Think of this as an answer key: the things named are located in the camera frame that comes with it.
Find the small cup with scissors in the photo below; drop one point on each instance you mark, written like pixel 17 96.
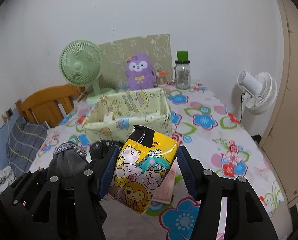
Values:
pixel 161 78

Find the beige door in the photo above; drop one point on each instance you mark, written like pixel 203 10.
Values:
pixel 280 140

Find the grey plaid pillow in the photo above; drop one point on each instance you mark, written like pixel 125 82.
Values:
pixel 23 144

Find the black plastic bag bundle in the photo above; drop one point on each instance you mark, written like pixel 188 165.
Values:
pixel 99 149

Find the pink cloth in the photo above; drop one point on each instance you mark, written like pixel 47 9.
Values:
pixel 165 190

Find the purple plush toy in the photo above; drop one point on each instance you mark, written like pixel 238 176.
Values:
pixel 139 72

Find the green desk fan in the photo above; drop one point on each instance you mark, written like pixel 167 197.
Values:
pixel 81 65

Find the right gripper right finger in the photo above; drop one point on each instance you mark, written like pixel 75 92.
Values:
pixel 246 217

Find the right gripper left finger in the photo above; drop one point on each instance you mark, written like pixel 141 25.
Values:
pixel 98 184

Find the grey sock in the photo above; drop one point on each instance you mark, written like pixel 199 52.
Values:
pixel 68 160

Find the floral tablecloth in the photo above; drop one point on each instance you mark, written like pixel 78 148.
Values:
pixel 211 134

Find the wall power outlet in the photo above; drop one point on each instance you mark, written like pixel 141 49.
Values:
pixel 9 113

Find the white standing fan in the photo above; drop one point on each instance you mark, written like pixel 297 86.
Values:
pixel 259 92

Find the cartoon paper storage box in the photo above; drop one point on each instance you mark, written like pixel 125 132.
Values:
pixel 114 116

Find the crumpled white cloth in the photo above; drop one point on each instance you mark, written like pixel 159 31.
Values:
pixel 7 176

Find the yellow cartoon tissue pack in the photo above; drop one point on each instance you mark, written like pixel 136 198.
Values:
pixel 142 165

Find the glass jar green lid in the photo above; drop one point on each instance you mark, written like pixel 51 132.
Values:
pixel 182 70

